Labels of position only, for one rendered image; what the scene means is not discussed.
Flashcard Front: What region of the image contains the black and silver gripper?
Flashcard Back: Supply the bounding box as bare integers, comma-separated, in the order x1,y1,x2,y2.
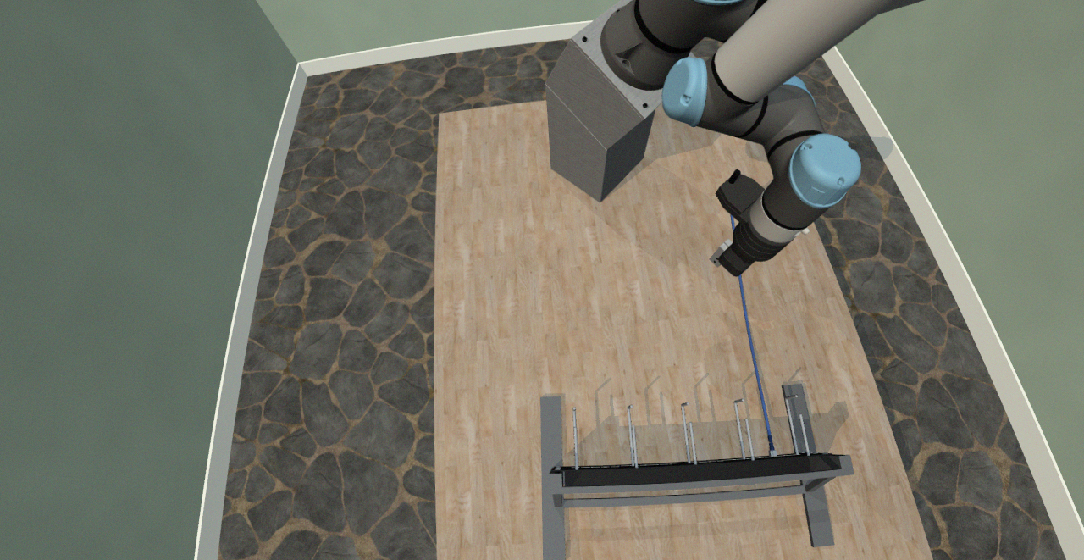
709,169,810,277

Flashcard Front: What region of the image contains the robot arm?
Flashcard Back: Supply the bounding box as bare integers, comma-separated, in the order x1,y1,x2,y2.
601,0,924,230

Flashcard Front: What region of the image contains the blue cable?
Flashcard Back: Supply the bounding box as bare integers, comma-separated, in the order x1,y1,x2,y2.
731,214,772,442

